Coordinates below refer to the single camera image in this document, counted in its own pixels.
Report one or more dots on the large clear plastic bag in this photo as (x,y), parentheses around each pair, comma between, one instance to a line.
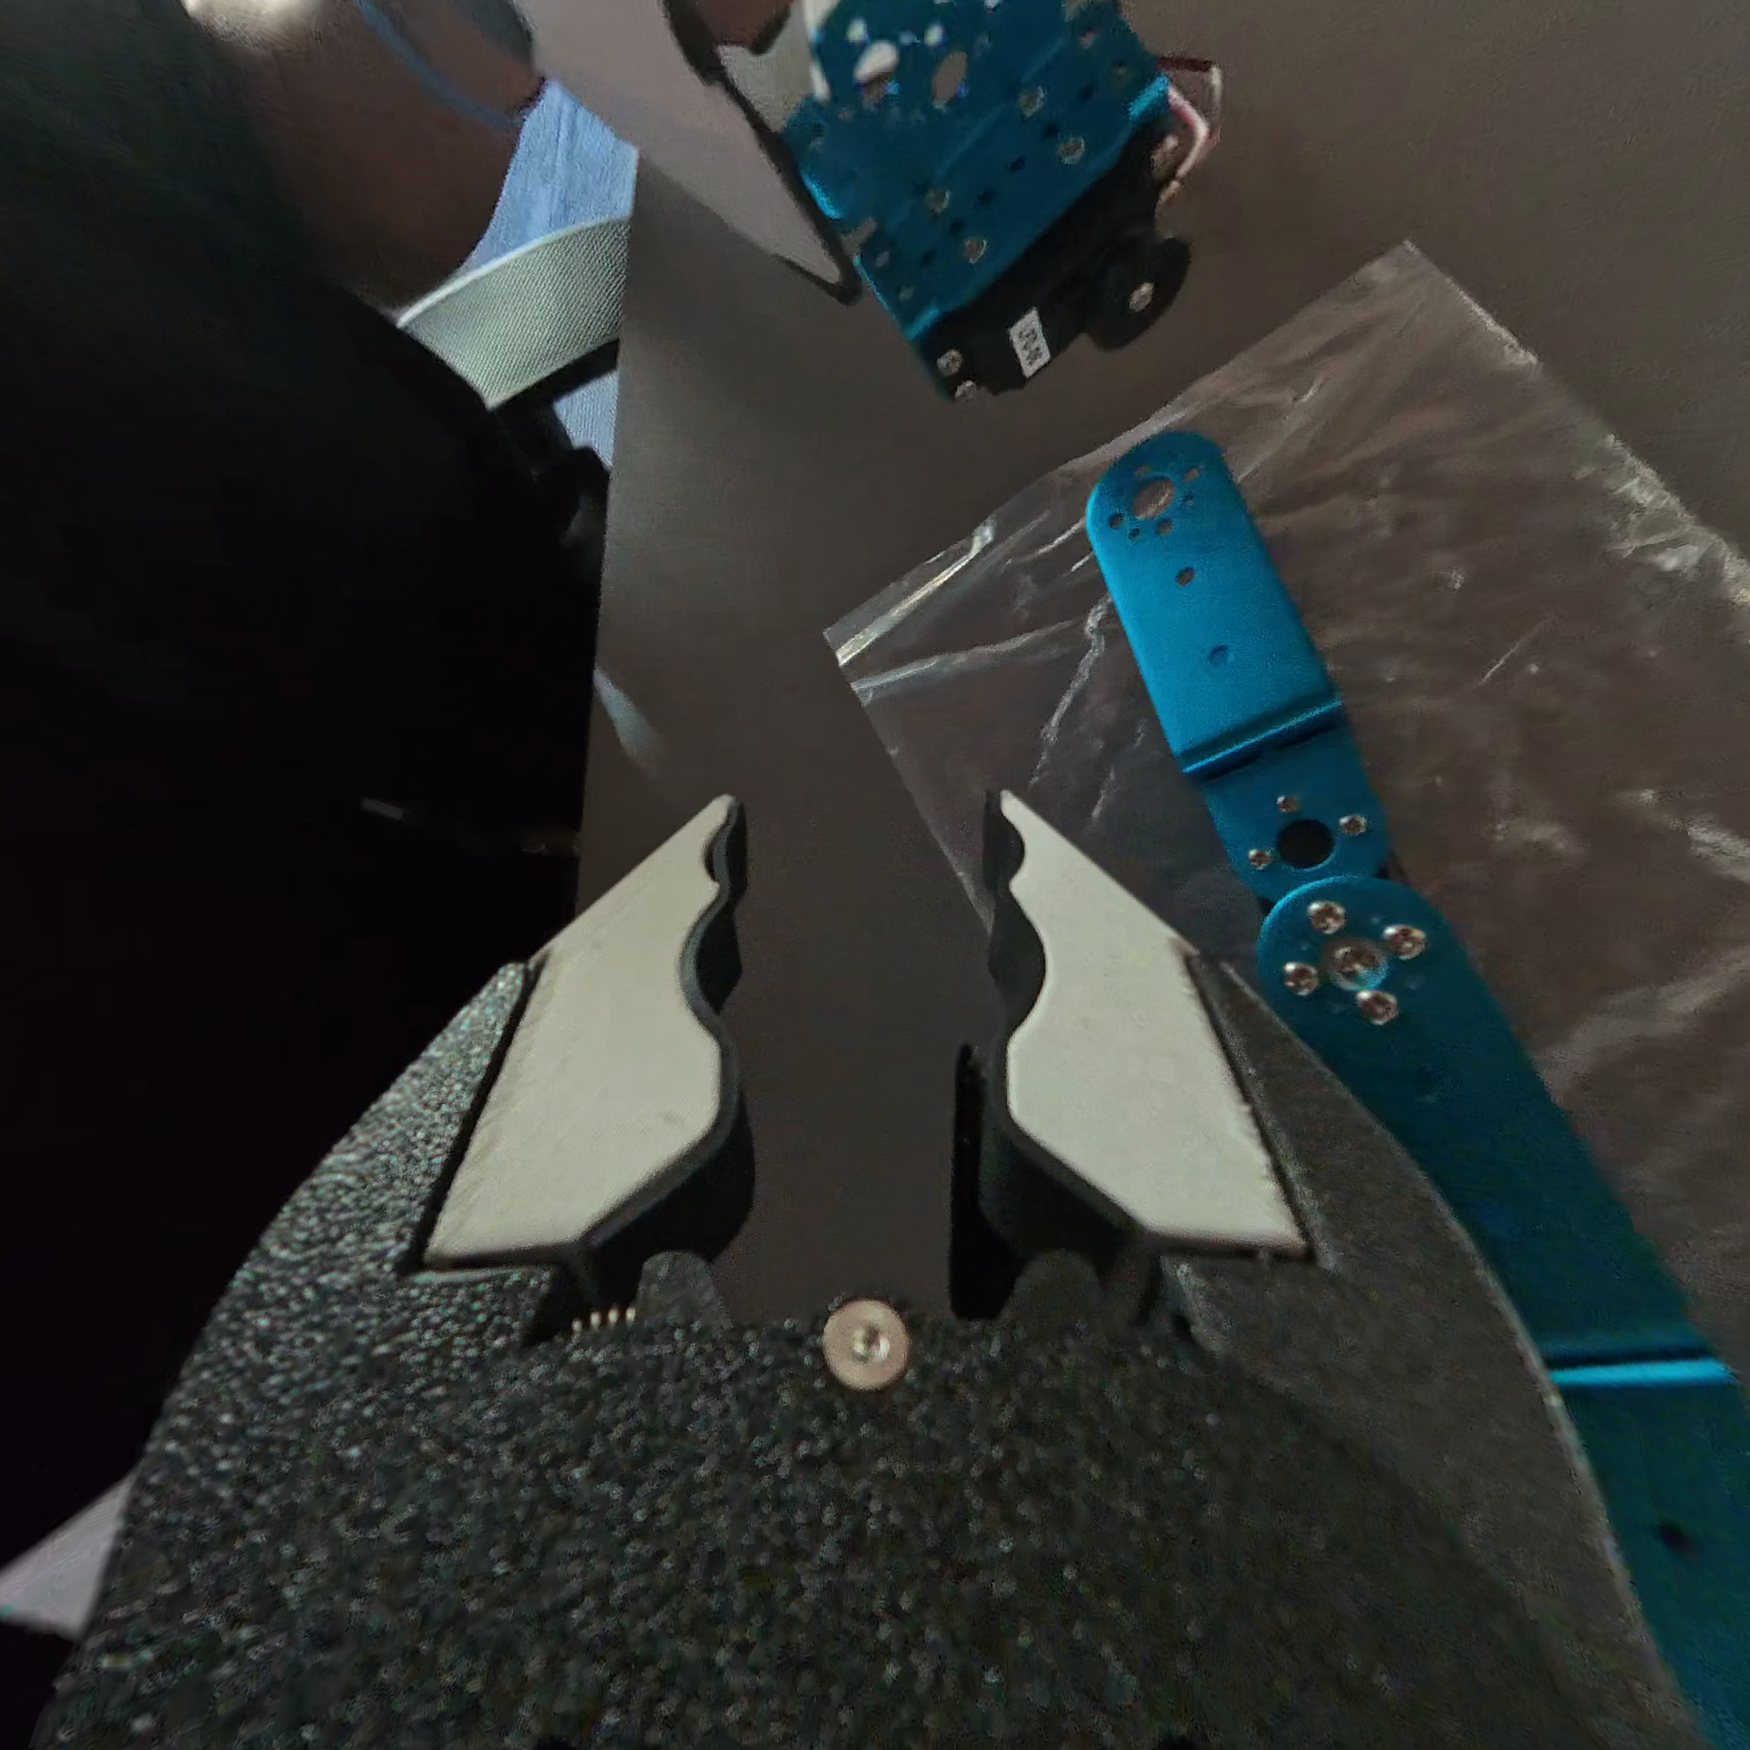
(1505,615)

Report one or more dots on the blue toy robot arm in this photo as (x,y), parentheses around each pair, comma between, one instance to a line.
(1477,1134)

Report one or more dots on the person's left forearm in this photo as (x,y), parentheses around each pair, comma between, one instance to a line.
(369,165)

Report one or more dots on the grey desk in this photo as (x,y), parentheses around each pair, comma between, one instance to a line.
(765,546)

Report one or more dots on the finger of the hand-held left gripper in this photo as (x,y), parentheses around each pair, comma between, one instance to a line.
(656,96)

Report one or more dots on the person's left hand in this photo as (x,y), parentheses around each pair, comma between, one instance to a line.
(746,21)

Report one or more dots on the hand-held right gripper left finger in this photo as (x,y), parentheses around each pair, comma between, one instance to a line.
(587,1094)

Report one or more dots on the black office chair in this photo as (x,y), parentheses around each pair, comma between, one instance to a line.
(533,300)

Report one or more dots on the blue wristband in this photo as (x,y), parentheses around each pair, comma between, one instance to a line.
(423,76)

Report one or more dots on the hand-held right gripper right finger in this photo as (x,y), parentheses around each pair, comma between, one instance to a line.
(1148,1094)

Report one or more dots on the blue servo bracket assembly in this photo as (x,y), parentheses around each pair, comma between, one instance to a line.
(957,165)

